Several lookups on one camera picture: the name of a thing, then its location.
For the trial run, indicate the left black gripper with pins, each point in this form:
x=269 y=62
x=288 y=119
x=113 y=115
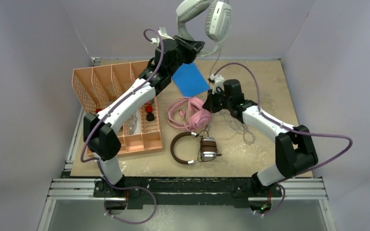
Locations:
x=191 y=48

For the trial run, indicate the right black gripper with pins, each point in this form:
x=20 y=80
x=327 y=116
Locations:
x=210 y=104

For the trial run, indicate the grey over-ear headphones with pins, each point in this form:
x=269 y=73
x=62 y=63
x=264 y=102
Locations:
x=217 y=26

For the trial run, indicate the pink wired headphones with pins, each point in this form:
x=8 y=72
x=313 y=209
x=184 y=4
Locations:
x=187 y=113

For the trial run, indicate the brown on-ear headphones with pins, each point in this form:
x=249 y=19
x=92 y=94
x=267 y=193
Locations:
x=208 y=149

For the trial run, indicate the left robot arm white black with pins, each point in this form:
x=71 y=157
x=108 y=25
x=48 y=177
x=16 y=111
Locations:
x=100 y=130

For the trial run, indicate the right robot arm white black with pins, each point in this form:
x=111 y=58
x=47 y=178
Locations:
x=294 y=150

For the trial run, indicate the blue notebook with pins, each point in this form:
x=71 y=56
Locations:
x=189 y=80

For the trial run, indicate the red black stamp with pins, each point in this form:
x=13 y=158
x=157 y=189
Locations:
x=149 y=113

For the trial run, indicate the clear ruler pack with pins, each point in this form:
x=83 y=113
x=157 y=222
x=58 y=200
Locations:
x=133 y=124

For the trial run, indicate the peach plastic desk organizer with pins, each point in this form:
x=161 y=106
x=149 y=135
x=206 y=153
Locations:
x=99 y=86

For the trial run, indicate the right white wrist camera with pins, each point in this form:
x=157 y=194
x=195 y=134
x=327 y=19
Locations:
x=218 y=83

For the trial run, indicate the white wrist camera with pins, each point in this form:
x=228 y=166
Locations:
x=162 y=34
x=218 y=83

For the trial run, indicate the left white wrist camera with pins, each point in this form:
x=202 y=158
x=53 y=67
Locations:
x=162 y=34

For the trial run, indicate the black base frame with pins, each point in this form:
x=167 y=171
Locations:
x=137 y=192

